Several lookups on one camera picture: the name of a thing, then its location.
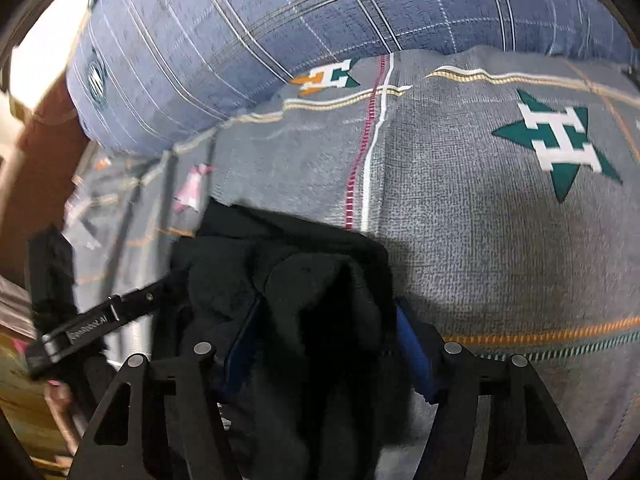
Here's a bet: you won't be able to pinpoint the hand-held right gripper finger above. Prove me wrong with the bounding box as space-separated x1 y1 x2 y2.
395 305 588 480

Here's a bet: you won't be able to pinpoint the blue plaid quilt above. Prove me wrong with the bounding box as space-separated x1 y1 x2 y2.
65 0 640 158

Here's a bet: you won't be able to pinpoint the person's left forearm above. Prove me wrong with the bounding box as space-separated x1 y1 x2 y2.
45 380 88 461

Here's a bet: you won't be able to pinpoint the grey printed bed sheet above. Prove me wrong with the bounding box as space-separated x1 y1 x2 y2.
65 45 640 480

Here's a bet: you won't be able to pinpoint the black pants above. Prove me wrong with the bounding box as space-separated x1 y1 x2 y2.
150 197 441 480

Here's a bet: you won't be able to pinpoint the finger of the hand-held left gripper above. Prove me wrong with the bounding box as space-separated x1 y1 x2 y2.
117 277 176 317
70 300 261 480

